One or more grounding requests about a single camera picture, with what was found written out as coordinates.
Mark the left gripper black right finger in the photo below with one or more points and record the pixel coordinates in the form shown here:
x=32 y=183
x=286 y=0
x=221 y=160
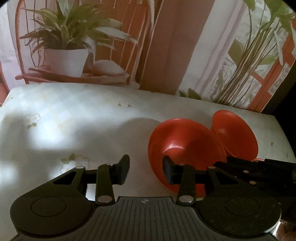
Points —
x=187 y=177

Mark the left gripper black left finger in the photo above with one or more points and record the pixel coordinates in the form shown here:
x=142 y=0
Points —
x=104 y=177

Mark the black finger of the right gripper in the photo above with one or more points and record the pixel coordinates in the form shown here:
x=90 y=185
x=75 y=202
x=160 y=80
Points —
x=241 y=169

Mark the red bowl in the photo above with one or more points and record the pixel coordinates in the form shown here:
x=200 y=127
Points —
x=185 y=142
x=235 y=135

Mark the person's right hand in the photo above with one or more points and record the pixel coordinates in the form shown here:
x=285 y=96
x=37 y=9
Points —
x=286 y=231

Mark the floral checked tablecloth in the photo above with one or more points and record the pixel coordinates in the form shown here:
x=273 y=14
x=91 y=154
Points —
x=49 y=128

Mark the printed room backdrop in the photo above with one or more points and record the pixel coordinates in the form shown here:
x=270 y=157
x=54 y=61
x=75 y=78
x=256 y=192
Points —
x=232 y=53

